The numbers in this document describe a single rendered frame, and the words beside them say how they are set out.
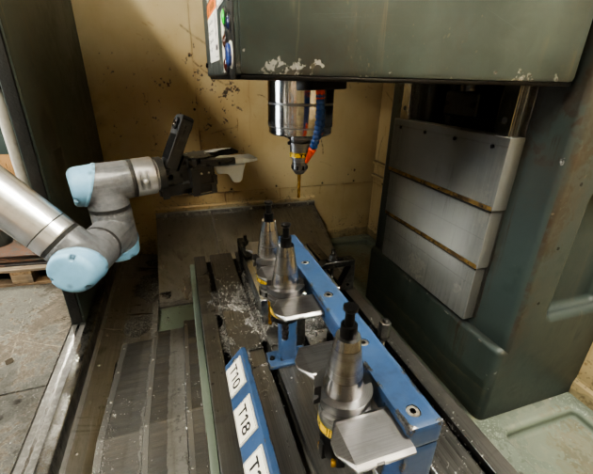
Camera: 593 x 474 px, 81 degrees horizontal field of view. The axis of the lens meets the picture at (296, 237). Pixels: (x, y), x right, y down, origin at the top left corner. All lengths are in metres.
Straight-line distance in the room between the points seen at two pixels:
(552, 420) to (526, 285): 0.53
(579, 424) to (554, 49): 1.08
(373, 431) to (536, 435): 1.02
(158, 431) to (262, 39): 0.86
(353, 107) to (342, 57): 1.51
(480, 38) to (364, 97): 1.43
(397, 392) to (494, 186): 0.67
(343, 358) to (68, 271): 0.45
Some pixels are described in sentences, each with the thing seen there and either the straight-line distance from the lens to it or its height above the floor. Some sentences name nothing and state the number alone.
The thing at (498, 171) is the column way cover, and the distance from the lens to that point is 0.97.
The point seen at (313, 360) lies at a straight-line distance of 0.45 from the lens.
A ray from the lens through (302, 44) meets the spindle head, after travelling 0.57.
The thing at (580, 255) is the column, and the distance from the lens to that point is 1.20.
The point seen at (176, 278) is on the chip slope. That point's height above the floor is 0.68.
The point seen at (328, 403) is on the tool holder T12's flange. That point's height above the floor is 1.23.
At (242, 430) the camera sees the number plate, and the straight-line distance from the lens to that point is 0.75.
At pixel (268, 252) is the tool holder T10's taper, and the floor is 1.24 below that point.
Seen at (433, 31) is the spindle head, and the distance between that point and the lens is 0.67.
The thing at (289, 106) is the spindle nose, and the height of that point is 1.47.
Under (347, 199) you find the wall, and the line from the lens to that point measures 2.20.
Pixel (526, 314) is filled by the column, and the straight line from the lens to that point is 1.08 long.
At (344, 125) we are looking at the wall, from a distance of 2.08.
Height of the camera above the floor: 1.52
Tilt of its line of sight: 24 degrees down
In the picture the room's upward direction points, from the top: 1 degrees clockwise
